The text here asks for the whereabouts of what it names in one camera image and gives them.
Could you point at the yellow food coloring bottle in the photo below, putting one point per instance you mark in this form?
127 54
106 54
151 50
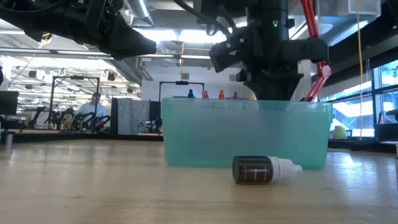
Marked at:
251 97

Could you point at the purple food coloring bottle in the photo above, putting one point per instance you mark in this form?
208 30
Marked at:
235 96

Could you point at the blue food coloring bottle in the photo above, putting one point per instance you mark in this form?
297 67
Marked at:
190 94

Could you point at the black background robot arm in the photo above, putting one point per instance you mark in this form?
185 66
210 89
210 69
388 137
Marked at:
40 113

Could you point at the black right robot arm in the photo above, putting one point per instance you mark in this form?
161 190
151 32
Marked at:
269 37

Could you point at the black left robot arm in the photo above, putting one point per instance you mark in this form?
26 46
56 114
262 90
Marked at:
62 18

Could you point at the long ceiling light bar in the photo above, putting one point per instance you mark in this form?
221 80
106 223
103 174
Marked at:
186 57

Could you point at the green translucent plastic bin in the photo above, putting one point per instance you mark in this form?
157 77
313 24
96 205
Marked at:
217 133

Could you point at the grey partition panel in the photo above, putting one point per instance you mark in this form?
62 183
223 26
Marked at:
133 116

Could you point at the person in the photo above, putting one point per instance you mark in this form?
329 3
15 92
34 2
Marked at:
90 109

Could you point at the yellow-green cup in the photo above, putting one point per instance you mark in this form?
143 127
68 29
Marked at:
340 133

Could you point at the small brown dropper bottle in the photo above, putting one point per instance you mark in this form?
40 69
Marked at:
252 170

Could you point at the black monitor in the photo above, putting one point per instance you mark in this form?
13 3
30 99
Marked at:
7 102

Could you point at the silver ventilation duct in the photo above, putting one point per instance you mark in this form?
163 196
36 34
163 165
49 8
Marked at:
124 71

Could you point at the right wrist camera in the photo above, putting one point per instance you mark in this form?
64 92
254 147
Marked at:
227 53

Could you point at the black gantry frame with camera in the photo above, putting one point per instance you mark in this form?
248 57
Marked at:
182 82

